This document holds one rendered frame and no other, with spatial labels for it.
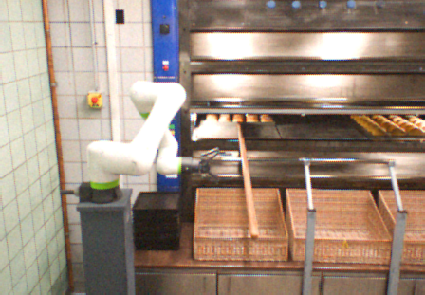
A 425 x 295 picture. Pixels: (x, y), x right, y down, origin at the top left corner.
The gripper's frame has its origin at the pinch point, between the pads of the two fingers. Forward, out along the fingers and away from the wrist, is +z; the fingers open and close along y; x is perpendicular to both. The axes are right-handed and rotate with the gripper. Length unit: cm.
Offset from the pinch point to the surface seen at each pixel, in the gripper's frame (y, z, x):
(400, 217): 26, 92, 5
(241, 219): 53, 9, -48
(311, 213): 25, 44, 4
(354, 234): 59, 83, -40
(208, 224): 57, -13, -46
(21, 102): -32, -116, -13
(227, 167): 19, -1, -55
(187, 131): -6, -28, -56
